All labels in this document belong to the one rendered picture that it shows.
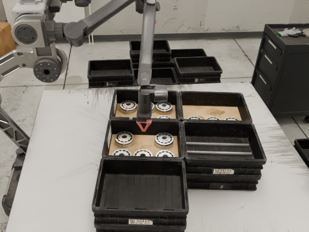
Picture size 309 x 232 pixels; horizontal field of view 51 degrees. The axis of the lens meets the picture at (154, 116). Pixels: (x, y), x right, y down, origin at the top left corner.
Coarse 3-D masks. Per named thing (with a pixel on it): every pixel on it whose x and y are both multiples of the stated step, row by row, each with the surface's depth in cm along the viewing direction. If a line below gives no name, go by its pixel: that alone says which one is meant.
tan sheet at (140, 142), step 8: (112, 136) 182; (136, 136) 183; (144, 136) 183; (152, 136) 183; (176, 136) 184; (112, 144) 177; (136, 144) 178; (144, 144) 178; (152, 144) 178; (176, 144) 179; (112, 152) 172; (152, 152) 173; (176, 152) 174
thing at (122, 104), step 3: (123, 102) 203; (132, 102) 204; (120, 105) 200; (123, 105) 200; (132, 105) 201; (135, 105) 201; (123, 108) 198; (126, 108) 199; (129, 108) 199; (132, 108) 198
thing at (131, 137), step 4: (120, 132) 180; (124, 132) 180; (128, 132) 181; (116, 136) 178; (132, 136) 178; (116, 140) 175; (120, 140) 175; (124, 140) 175; (128, 140) 176; (132, 140) 176; (124, 144) 174
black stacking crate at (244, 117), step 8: (184, 96) 204; (192, 96) 204; (200, 96) 204; (208, 96) 204; (216, 96) 204; (224, 96) 204; (232, 96) 204; (240, 96) 202; (184, 104) 208; (192, 104) 208; (200, 104) 208; (208, 104) 208; (216, 104) 208; (224, 104) 208; (232, 104) 208; (240, 104) 201; (240, 112) 201; (248, 120) 184
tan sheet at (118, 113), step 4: (172, 108) 205; (116, 112) 200; (120, 112) 200; (136, 112) 201; (156, 112) 201; (172, 112) 202; (116, 116) 197; (120, 116) 197; (124, 116) 197; (128, 116) 197; (132, 116) 197; (136, 116) 197; (152, 116) 198; (156, 116) 198; (172, 116) 198
